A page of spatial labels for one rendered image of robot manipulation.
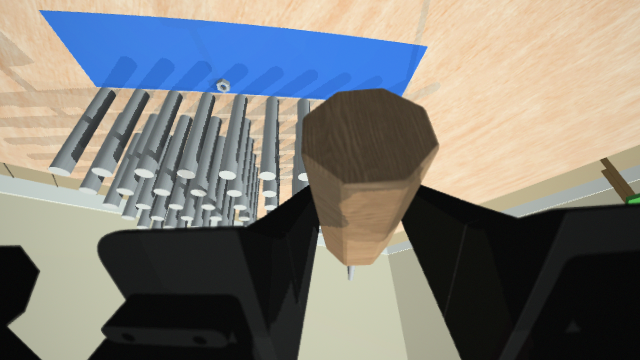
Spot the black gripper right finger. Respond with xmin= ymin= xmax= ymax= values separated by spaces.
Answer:
xmin=401 ymin=184 xmax=640 ymax=360

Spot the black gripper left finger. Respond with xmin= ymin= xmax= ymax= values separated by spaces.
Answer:
xmin=97 ymin=185 xmax=320 ymax=360

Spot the blue tape strip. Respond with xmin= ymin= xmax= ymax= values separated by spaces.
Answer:
xmin=39 ymin=10 xmax=428 ymax=100

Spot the small grey hex nut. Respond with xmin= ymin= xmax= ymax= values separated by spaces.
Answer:
xmin=216 ymin=78 xmax=231 ymax=93

